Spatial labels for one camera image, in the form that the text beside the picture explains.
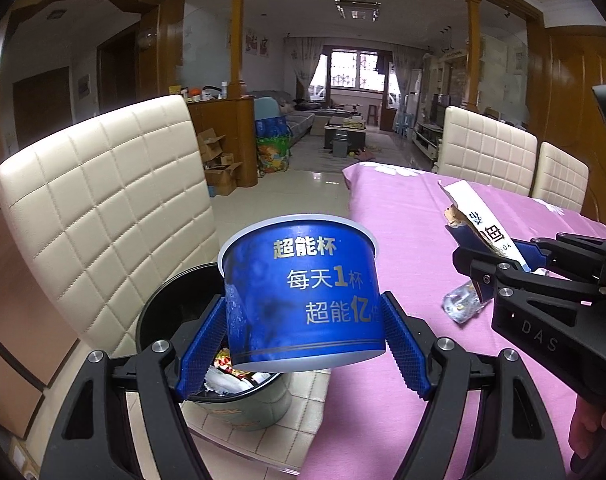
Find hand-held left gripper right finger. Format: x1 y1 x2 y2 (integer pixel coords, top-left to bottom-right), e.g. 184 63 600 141
378 290 569 480

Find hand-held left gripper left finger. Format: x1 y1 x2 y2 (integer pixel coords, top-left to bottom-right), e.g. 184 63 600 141
40 294 229 480

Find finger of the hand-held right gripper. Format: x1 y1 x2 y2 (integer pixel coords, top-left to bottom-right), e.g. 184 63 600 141
529 232 606 282
452 244 526 305

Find red gold foil wrapper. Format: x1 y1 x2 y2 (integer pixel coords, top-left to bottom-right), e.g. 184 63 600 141
213 350 254 381

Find white snack wrapper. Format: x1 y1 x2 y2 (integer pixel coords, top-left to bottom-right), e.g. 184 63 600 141
438 180 529 271

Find white tissue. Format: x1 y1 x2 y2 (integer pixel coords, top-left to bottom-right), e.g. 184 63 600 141
205 367 266 397

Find clear crinkled plastic wrapper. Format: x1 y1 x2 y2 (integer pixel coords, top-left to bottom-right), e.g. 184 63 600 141
443 282 494 323

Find black round trash bin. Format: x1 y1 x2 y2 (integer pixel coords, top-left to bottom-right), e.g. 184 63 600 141
135 262 294 432

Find blue paper cup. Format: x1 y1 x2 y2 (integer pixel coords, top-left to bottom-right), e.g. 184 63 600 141
217 214 388 373

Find person's right hand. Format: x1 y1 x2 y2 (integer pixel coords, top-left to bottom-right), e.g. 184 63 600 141
569 395 606 461

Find pink floral tablecloth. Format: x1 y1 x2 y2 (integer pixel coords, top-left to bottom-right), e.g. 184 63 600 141
300 162 606 480

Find cream tufted dining chair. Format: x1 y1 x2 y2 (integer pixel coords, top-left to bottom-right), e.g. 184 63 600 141
0 94 221 356
440 105 539 193
530 141 590 213

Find wooden door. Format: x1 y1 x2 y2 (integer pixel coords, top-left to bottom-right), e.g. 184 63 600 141
548 35 606 241

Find white standing air conditioner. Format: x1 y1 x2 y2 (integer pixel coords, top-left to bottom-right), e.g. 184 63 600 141
408 67 425 133

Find pile of cardboard boxes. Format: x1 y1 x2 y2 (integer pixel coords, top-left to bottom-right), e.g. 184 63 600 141
198 129 244 197

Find dark coffee table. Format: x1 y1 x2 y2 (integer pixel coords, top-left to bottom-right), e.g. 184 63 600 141
323 117 369 156

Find colourful printed bag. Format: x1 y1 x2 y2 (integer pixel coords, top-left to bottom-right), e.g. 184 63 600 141
255 117 291 175

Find wooden partition cabinet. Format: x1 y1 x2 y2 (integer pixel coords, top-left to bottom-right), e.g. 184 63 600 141
187 95 259 191

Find barred window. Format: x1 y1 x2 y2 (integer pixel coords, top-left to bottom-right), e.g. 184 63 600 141
330 50 384 91

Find grey sofa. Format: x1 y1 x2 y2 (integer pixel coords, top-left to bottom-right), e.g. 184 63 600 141
248 91 316 148

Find ceiling lamp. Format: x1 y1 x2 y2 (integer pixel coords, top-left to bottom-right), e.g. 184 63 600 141
334 0 383 22

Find red wall pictures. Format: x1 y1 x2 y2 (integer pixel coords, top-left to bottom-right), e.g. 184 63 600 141
228 27 271 58

